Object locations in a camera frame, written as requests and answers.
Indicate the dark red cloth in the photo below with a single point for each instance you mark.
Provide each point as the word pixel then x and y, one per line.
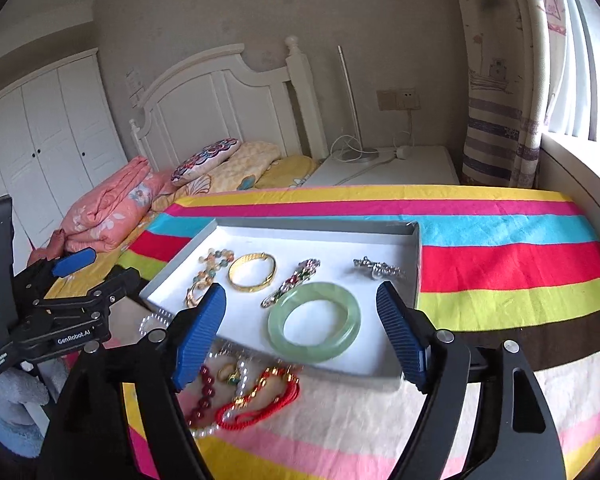
pixel 50 247

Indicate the white nightstand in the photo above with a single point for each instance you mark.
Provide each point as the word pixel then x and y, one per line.
pixel 420 170

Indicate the white bed headboard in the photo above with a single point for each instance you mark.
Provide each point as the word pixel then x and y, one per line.
pixel 220 95

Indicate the white power adapter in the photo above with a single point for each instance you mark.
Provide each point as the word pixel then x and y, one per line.
pixel 404 151

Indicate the white sheer curtain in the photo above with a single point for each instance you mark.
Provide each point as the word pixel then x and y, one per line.
pixel 580 60

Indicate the pink folded quilt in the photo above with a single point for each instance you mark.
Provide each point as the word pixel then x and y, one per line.
pixel 110 210

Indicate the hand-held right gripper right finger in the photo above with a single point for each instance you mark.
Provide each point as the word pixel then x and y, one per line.
pixel 402 332

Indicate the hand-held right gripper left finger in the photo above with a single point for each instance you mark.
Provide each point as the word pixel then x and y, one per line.
pixel 197 332

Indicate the white lamp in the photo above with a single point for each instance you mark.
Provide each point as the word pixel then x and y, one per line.
pixel 367 156

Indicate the gold bangle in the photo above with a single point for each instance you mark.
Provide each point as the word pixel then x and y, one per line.
pixel 237 281

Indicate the striped printed curtain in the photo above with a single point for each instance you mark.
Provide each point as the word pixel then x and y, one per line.
pixel 495 110

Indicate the crystal leaf brooch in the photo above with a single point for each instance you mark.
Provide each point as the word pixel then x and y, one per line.
pixel 292 280

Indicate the metal safety pin brooch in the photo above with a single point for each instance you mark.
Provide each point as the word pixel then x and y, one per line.
pixel 380 268

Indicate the grey and blue cloth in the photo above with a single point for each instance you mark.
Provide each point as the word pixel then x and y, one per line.
pixel 15 420

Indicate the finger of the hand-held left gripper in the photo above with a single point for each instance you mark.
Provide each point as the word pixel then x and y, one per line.
pixel 120 282
pixel 75 261

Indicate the colourful striped tablecloth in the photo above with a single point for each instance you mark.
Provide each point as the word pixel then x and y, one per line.
pixel 505 260

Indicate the green jade bangle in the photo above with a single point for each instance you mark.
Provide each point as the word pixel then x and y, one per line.
pixel 280 330

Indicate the grey-green cardboard box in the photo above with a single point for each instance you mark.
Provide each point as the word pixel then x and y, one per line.
pixel 330 245

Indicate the white wardrobe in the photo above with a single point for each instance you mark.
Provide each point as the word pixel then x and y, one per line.
pixel 45 145

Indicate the yellow floral quilt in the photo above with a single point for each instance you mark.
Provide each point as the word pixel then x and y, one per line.
pixel 245 167

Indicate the wall socket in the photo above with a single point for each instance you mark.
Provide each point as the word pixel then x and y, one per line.
pixel 397 99

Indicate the embroidered flower pillow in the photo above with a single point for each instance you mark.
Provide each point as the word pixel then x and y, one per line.
pixel 205 160

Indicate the yellow pillow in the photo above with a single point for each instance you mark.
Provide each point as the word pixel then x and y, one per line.
pixel 290 172

